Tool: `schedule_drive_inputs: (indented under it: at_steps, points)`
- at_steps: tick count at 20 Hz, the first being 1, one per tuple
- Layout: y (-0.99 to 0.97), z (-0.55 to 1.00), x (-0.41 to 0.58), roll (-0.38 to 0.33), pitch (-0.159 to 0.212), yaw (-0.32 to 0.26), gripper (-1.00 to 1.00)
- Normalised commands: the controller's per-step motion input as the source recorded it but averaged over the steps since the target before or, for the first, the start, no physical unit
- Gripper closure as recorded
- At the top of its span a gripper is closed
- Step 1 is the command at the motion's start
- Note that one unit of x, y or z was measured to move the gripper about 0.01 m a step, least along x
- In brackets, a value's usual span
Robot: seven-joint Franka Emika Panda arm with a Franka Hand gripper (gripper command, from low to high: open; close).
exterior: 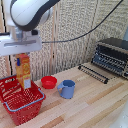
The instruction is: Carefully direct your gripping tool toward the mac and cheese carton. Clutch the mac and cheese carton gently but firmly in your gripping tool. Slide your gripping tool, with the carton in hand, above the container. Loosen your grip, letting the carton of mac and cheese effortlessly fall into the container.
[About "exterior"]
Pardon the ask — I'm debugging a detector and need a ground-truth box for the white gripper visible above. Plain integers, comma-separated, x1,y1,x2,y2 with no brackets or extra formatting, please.
0,30,44,57

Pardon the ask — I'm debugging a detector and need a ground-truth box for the orange mac and cheese carton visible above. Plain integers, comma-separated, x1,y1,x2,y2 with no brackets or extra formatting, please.
15,53,33,91

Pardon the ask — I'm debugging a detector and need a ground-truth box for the red plastic bowl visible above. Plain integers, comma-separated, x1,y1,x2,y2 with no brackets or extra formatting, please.
40,75,58,90

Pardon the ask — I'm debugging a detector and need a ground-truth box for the red plastic shopping basket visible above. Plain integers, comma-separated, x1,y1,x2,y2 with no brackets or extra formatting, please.
0,74,47,127

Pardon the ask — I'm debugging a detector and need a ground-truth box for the blue plastic mug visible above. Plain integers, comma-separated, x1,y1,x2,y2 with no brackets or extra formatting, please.
56,79,77,100

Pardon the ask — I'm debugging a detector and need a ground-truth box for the black toaster oven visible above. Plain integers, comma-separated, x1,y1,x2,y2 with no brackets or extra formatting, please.
90,37,128,81

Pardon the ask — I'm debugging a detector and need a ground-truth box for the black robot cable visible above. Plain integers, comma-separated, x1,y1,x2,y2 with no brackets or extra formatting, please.
41,0,125,45

